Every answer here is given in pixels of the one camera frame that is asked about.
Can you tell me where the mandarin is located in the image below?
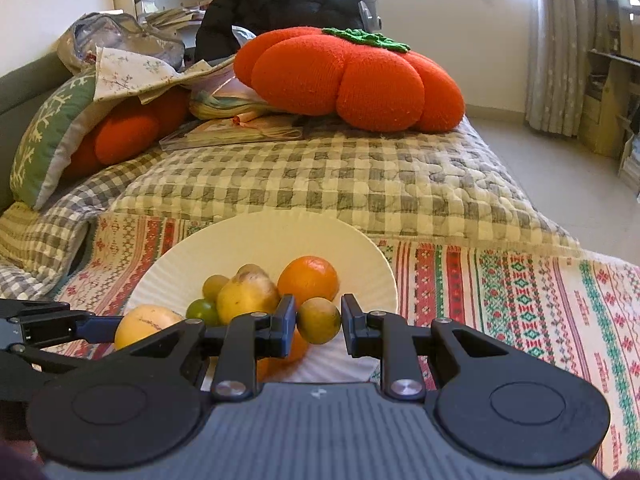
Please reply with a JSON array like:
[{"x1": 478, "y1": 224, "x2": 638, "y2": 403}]
[{"x1": 277, "y1": 256, "x2": 340, "y2": 308}]

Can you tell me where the checkered quilt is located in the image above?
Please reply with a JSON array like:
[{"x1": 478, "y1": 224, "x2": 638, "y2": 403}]
[{"x1": 1, "y1": 122, "x2": 578, "y2": 299}]

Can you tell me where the folded fabric bundle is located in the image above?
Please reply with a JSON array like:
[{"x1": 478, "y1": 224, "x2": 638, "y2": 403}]
[{"x1": 189, "y1": 64, "x2": 280, "y2": 120}]

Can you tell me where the large tomato plush cushion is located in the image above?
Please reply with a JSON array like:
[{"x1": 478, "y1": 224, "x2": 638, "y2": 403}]
[{"x1": 233, "y1": 27, "x2": 465, "y2": 133}]

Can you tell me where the curtain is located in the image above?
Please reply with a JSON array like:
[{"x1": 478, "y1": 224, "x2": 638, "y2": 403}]
[{"x1": 525, "y1": 0, "x2": 608, "y2": 136}]

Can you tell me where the small red plush cushion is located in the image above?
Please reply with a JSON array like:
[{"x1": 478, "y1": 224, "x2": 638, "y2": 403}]
[{"x1": 62, "y1": 87, "x2": 191, "y2": 181}]

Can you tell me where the patterned red green cloth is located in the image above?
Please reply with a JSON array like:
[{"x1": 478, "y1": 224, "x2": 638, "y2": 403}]
[{"x1": 51, "y1": 214, "x2": 639, "y2": 474}]

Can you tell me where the brown yellow pear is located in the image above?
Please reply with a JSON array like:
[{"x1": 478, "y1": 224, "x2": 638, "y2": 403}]
[{"x1": 216, "y1": 272, "x2": 280, "y2": 325}]

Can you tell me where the white ribbed plate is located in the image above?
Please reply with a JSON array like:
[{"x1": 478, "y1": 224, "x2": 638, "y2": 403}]
[{"x1": 121, "y1": 208, "x2": 399, "y2": 385}]

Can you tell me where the tan longan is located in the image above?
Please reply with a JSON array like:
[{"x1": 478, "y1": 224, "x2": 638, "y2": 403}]
[
  {"x1": 235, "y1": 263, "x2": 269, "y2": 280},
  {"x1": 202, "y1": 274, "x2": 229, "y2": 304},
  {"x1": 296, "y1": 297, "x2": 342, "y2": 344}
]

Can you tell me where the large yellow melon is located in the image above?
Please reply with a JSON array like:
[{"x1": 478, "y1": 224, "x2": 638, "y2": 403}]
[{"x1": 114, "y1": 304, "x2": 183, "y2": 350}]

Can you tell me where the green embroidered pillow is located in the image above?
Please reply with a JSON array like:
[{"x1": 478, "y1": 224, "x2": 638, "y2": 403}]
[{"x1": 10, "y1": 70, "x2": 112, "y2": 210}]

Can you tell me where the silver storage bag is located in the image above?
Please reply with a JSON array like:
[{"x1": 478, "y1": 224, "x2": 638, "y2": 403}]
[{"x1": 56, "y1": 12, "x2": 186, "y2": 74}]

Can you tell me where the floral cloth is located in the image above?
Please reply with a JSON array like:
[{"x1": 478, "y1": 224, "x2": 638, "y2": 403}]
[{"x1": 93, "y1": 47, "x2": 234, "y2": 104}]

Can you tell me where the wooden shelf unit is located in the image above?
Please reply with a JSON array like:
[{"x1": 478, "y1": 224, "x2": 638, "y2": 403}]
[{"x1": 578, "y1": 0, "x2": 639, "y2": 193}]

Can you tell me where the black jacket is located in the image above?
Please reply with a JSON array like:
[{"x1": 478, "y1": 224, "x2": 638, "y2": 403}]
[{"x1": 194, "y1": 0, "x2": 364, "y2": 62}]

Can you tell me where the orange tomato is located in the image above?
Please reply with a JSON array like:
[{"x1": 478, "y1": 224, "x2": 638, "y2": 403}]
[{"x1": 255, "y1": 326, "x2": 312, "y2": 382}]

